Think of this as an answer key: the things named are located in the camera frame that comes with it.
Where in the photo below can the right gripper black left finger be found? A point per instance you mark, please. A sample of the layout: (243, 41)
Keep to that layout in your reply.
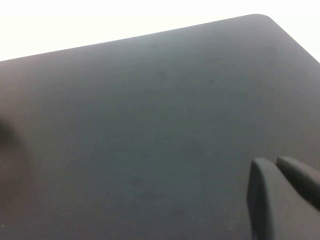
(265, 200)

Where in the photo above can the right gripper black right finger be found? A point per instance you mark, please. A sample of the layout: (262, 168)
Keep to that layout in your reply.
(302, 177)

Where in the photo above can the black table mat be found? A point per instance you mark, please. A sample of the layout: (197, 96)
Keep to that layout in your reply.
(150, 125)

